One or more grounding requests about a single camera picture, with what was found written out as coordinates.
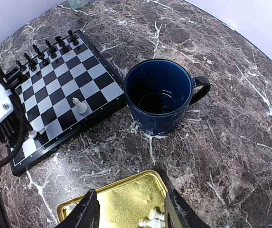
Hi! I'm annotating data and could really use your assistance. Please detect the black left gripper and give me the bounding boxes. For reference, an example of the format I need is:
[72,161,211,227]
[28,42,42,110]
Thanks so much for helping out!
[0,112,20,145]

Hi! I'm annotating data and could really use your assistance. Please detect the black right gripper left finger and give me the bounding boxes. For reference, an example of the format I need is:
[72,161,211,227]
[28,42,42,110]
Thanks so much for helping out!
[55,189,100,228]

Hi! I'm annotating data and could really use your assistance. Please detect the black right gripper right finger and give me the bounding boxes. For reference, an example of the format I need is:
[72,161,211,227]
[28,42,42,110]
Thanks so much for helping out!
[164,189,210,228]

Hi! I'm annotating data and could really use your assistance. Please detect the white chess pawn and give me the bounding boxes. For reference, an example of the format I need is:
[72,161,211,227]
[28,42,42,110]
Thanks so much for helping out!
[28,129,38,139]

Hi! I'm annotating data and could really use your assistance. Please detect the black and white chessboard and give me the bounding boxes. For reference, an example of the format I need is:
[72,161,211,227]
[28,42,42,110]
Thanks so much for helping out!
[11,30,125,176]

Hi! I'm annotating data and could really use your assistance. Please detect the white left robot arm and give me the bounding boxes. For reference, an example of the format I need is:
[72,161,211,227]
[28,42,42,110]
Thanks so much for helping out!
[0,67,29,147]

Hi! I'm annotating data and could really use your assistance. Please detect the white chess piece on tray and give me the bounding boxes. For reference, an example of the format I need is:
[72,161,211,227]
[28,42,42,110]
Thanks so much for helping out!
[65,203,77,211]
[148,207,165,221]
[139,219,165,228]

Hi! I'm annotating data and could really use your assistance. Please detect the black chess pawn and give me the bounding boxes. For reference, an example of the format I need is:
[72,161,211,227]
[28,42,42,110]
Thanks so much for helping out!
[15,60,27,71]
[23,53,37,72]

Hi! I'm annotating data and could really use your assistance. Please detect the black chess queen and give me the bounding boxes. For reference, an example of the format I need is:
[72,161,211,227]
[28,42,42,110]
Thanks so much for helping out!
[32,44,49,67]

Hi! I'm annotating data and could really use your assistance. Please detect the black chess bishop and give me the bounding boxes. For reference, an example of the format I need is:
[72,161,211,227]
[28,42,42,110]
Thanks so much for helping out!
[45,39,57,58]

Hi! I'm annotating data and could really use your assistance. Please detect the black chess knight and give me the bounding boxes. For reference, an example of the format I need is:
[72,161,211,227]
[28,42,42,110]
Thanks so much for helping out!
[55,36,69,53]

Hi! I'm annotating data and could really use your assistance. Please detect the black chess rook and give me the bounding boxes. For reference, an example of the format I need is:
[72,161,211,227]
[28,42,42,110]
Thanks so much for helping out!
[68,30,79,46]

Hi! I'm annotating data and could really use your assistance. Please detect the gold metal tray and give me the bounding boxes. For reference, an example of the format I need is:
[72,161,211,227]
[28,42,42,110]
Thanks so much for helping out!
[57,170,168,228]

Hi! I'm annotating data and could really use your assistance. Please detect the dark blue enamel mug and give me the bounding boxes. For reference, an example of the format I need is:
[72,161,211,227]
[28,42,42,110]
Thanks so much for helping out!
[124,58,211,135]

